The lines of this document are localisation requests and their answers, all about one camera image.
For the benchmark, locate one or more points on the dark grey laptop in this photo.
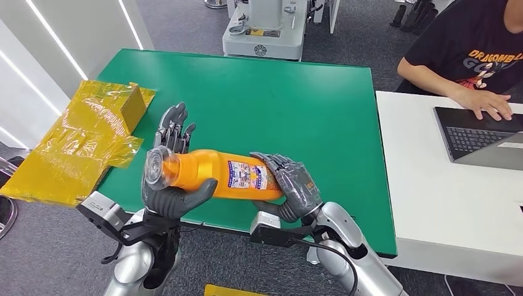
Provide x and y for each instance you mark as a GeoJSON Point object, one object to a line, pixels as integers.
{"type": "Point", "coordinates": [470, 139]}

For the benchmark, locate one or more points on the orange detergent bottle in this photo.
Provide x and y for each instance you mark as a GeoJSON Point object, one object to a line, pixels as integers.
{"type": "Point", "coordinates": [212, 173]}

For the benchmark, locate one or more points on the round metal stand base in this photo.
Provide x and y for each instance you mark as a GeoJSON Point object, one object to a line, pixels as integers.
{"type": "Point", "coordinates": [215, 4]}

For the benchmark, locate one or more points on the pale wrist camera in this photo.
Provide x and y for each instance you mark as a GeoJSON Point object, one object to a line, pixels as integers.
{"type": "Point", "coordinates": [265, 222]}
{"type": "Point", "coordinates": [98, 208]}

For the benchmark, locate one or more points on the person's hand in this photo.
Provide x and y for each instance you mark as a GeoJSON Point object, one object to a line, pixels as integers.
{"type": "Point", "coordinates": [486, 102]}

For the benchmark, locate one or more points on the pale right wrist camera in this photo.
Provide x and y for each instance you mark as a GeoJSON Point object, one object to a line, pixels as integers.
{"type": "Point", "coordinates": [265, 222]}

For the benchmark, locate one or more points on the yellow sheet on floor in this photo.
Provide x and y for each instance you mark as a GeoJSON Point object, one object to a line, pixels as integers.
{"type": "Point", "coordinates": [228, 291]}

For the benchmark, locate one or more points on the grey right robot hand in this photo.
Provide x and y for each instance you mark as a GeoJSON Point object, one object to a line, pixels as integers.
{"type": "Point", "coordinates": [298, 188]}

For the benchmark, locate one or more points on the white table leg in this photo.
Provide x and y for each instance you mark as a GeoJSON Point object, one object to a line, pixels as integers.
{"type": "Point", "coordinates": [311, 256]}

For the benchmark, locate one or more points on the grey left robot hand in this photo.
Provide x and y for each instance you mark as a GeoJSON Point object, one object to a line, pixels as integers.
{"type": "Point", "coordinates": [167, 202]}

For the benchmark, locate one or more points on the black equipment pile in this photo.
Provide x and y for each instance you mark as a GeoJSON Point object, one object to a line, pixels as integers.
{"type": "Point", "coordinates": [416, 16]}

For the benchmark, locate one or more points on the round black floor base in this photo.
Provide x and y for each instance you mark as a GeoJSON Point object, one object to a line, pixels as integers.
{"type": "Point", "coordinates": [6, 216]}

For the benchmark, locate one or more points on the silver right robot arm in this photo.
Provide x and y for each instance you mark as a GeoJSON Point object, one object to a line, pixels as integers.
{"type": "Point", "coordinates": [355, 261]}

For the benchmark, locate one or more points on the yellow film-wrapped cardboard box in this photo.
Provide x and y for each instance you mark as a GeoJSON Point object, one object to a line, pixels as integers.
{"type": "Point", "coordinates": [61, 163]}

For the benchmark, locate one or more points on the grey machine base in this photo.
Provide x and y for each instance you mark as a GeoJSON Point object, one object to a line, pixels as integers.
{"type": "Point", "coordinates": [265, 43]}

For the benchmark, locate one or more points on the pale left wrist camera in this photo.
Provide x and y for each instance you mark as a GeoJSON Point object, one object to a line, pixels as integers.
{"type": "Point", "coordinates": [98, 208]}

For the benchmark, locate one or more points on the person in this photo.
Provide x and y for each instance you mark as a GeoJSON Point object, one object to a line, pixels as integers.
{"type": "Point", "coordinates": [461, 41]}

